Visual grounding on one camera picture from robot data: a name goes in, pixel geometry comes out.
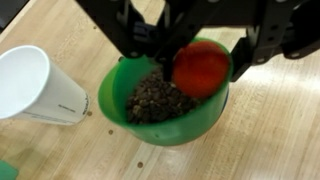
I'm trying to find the green plastic bowl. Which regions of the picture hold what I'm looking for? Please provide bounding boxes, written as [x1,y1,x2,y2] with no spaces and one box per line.
[97,36,233,147]

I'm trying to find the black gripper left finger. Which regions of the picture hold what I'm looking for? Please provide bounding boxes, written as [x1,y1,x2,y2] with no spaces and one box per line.
[75,0,205,82]

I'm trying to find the long green foam block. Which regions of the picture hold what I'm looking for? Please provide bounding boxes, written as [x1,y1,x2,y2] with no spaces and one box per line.
[0,159,20,180]

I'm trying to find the red toy strawberry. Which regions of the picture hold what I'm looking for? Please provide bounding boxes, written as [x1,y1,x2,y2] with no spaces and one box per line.
[172,40,231,100]

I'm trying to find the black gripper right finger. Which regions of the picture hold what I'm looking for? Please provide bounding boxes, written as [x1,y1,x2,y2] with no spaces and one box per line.
[229,0,320,83]

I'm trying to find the dark brown cereal pieces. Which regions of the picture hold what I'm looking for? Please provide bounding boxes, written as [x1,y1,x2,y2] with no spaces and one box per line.
[125,64,204,125]

